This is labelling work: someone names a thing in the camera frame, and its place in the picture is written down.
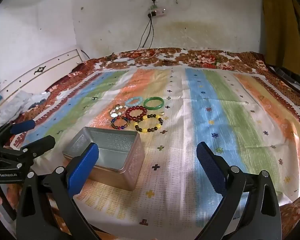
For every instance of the green jade bangle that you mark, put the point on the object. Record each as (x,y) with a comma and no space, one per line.
(150,108)

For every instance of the white wooden headboard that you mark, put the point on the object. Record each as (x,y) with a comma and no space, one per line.
(40,72)

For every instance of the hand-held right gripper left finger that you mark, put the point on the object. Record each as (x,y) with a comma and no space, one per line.
(83,170)

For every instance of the grey crumpled cloth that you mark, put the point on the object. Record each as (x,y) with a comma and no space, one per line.
(22,100)

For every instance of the white power strip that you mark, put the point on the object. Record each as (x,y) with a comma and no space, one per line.
(160,11)

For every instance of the striped colourful blanket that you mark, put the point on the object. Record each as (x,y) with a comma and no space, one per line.
(215,110)

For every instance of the yellow hanging cloth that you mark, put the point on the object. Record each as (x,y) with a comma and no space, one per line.
(277,30)

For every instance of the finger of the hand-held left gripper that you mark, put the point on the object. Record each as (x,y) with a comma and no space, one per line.
(42,143)
(22,126)

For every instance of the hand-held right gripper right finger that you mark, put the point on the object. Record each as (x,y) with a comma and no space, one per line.
(211,167)

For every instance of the silver metal tin box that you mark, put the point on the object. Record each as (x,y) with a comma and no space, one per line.
(110,142)

